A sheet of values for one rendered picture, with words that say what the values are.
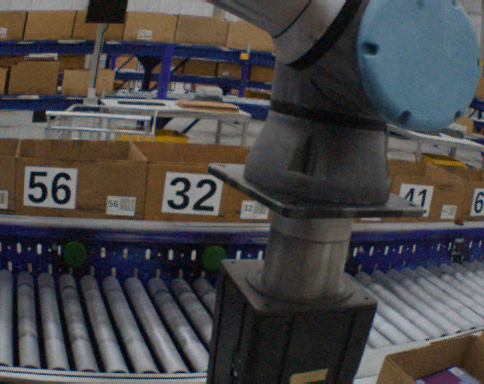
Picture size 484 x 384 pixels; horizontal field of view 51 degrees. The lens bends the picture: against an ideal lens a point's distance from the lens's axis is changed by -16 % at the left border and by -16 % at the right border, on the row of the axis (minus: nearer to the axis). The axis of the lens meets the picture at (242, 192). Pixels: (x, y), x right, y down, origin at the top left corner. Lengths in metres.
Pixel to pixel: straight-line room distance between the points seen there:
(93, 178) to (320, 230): 0.92
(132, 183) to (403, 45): 1.17
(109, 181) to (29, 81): 4.29
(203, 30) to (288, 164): 5.62
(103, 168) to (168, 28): 4.69
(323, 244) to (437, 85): 0.30
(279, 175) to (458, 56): 0.28
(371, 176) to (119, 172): 0.97
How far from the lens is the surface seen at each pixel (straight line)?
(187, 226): 1.59
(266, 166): 0.69
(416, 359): 1.19
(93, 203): 1.56
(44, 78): 5.77
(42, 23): 6.02
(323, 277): 0.74
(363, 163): 0.68
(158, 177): 1.58
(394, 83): 0.48
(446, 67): 0.52
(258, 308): 0.70
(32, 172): 1.53
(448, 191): 2.08
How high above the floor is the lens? 1.37
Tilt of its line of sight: 14 degrees down
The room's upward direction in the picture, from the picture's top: 7 degrees clockwise
